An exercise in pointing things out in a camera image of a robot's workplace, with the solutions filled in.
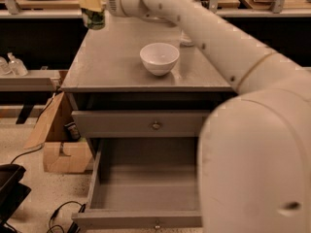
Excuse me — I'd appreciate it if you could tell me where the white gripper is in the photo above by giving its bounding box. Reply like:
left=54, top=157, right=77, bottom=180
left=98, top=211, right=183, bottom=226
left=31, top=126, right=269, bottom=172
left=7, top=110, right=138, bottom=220
left=78, top=0, right=143, bottom=17

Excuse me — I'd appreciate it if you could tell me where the green soda can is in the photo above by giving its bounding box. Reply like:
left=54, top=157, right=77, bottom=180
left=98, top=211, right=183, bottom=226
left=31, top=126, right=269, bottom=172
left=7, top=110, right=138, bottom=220
left=80, top=6, right=105, bottom=30

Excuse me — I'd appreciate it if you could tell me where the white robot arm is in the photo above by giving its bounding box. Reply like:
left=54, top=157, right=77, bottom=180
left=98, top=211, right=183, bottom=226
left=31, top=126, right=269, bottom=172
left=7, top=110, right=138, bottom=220
left=97, top=0, right=311, bottom=233

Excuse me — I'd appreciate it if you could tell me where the grey drawer cabinet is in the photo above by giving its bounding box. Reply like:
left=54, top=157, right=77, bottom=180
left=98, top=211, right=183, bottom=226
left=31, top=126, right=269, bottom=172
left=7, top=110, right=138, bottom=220
left=62, top=16, right=236, bottom=152

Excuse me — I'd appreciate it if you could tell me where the closed grey top drawer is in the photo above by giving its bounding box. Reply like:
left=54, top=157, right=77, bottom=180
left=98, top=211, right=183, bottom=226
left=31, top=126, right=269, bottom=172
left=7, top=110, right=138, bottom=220
left=72, top=110, right=209, bottom=138

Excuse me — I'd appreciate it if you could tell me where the open grey middle drawer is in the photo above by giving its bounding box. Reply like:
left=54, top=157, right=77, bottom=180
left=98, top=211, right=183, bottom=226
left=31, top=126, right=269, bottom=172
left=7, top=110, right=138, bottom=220
left=72, top=138, right=201, bottom=231

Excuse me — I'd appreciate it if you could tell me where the white ceramic bowl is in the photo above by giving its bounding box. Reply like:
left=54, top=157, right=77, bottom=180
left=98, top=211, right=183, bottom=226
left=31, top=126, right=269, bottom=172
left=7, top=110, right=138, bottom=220
left=140, top=43, right=180, bottom=77

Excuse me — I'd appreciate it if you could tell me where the clear plastic water bottle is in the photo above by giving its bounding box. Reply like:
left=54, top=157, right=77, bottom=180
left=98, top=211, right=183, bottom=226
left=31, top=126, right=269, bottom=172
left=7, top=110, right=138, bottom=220
left=179, top=0, right=202, bottom=48

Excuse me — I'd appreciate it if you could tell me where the clear pump sanitizer bottle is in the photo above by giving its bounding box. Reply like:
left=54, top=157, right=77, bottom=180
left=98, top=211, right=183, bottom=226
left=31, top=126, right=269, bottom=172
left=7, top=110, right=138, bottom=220
left=8, top=52, right=28, bottom=77

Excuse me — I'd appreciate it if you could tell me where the brown cardboard box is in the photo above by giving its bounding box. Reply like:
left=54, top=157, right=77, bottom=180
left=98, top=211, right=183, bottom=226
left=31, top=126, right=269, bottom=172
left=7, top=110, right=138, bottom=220
left=23, top=91, right=92, bottom=174

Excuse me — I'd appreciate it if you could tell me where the black chair base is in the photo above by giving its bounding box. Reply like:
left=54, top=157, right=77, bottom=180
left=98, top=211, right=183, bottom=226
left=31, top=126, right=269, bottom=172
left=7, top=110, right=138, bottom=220
left=0, top=164, right=31, bottom=233

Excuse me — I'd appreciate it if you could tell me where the black floor cable left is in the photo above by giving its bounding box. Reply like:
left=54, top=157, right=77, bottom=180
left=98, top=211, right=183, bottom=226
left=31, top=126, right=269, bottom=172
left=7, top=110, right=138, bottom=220
left=46, top=200, right=87, bottom=233

